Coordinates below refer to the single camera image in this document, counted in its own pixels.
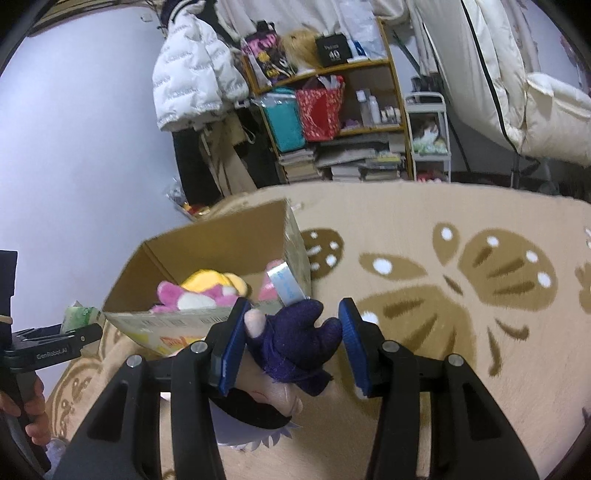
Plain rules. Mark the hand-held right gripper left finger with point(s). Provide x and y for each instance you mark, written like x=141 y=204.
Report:
x=231 y=350

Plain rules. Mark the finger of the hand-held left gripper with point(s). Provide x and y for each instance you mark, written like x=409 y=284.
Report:
x=85 y=336

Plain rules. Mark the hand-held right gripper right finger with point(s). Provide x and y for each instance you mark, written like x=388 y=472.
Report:
x=355 y=350

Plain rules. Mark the purple-haired plush doll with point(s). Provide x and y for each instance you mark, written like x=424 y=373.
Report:
x=295 y=341

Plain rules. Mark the pink cloth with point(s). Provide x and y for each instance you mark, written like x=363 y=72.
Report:
x=268 y=290

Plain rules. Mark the yellow plush toy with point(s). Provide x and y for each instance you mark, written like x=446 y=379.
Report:
x=207 y=279

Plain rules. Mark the pink bear plush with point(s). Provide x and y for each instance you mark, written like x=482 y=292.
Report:
x=168 y=293

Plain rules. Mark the cardboard box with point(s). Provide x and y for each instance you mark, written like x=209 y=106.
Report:
x=207 y=240

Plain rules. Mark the person's left forearm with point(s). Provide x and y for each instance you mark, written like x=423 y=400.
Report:
x=57 y=452

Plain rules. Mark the pastel soft toy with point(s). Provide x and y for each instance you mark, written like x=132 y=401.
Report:
x=429 y=141

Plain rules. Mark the person's left hand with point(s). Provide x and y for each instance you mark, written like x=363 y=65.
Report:
x=37 y=415

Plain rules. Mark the green packet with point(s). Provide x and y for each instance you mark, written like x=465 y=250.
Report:
x=81 y=316

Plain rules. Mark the beige patterned blanket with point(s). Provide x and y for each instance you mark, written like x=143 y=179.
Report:
x=415 y=207

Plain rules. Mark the colourful snack bags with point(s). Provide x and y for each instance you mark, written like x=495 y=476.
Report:
x=178 y=196

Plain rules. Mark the beige hanging trousers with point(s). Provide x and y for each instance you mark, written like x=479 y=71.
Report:
x=231 y=170

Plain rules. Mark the black hanging garment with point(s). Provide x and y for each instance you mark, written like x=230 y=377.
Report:
x=194 y=170

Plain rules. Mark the pile of papers and books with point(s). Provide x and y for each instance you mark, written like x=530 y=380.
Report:
x=360 y=161

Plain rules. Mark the black hanging bag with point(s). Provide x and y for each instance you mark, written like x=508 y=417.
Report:
x=258 y=161

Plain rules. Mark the stack of books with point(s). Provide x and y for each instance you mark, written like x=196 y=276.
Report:
x=300 y=166

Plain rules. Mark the white metal cart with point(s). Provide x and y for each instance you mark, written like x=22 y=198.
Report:
x=429 y=156

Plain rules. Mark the wooden shelf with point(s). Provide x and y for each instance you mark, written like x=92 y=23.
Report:
x=369 y=130

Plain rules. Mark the teal bag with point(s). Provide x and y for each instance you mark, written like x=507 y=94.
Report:
x=286 y=124

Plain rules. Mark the red patterned bag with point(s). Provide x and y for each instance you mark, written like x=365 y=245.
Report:
x=321 y=115

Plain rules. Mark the row of cosmetic bottles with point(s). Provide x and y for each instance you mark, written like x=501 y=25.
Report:
x=369 y=108

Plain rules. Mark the white puffer jacket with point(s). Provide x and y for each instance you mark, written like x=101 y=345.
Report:
x=189 y=78

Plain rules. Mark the black printed tote bag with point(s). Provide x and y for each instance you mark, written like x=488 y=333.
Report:
x=268 y=55

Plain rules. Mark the black box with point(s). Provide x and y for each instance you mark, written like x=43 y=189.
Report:
x=333 y=48

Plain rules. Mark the blonde wig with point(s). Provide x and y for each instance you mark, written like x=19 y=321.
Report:
x=302 y=48

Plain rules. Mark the cream padded lounge chair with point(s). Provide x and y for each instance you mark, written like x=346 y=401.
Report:
x=485 y=69

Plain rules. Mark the white plastic bag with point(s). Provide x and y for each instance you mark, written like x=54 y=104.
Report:
x=364 y=27

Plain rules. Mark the floral curtain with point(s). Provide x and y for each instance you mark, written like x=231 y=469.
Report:
x=286 y=14

